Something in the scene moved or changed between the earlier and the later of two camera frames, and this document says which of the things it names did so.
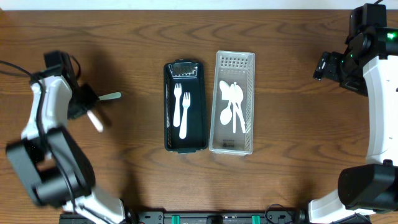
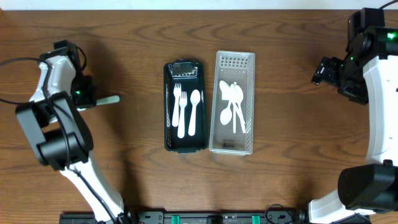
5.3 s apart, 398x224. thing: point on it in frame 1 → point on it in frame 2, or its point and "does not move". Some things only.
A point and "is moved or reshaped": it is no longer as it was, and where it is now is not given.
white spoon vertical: x=234 y=92 does not move
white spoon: x=237 y=97 → x=225 y=89
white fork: x=177 y=94 does not move
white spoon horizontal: x=237 y=94 does not move
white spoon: x=95 y=122 → x=195 y=97
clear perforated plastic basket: x=232 y=109 does not move
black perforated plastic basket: x=185 y=106 does not move
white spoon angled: x=226 y=114 does not move
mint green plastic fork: x=110 y=96 is moved or reshaped
